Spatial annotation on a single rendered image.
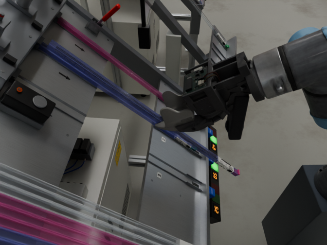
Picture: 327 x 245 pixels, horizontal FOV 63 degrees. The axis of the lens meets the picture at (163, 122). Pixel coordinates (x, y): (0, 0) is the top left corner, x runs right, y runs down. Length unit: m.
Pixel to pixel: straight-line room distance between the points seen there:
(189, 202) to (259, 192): 0.97
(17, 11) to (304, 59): 0.50
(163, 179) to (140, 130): 1.18
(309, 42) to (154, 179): 0.42
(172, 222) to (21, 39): 0.48
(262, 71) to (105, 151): 0.66
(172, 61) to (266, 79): 0.76
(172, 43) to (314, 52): 0.75
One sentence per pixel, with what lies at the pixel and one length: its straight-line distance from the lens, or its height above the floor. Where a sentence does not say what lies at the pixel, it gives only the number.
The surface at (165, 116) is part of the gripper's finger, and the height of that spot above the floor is 1.03.
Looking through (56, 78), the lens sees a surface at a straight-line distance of 0.61.
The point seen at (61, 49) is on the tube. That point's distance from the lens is 0.48.
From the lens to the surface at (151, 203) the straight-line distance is 0.62.
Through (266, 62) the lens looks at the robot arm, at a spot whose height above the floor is 1.15.
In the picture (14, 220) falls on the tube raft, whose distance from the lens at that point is 0.46.
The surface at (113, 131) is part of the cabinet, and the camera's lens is 1.02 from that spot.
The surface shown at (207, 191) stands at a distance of 0.75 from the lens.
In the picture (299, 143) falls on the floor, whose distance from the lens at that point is 1.96.
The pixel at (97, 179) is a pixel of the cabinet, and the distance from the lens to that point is 0.91.
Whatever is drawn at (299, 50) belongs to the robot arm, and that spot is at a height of 1.17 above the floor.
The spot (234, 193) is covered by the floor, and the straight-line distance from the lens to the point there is 1.61.
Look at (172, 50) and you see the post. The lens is 1.13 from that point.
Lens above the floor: 1.39
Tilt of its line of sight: 48 degrees down
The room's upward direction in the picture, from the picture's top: straight up
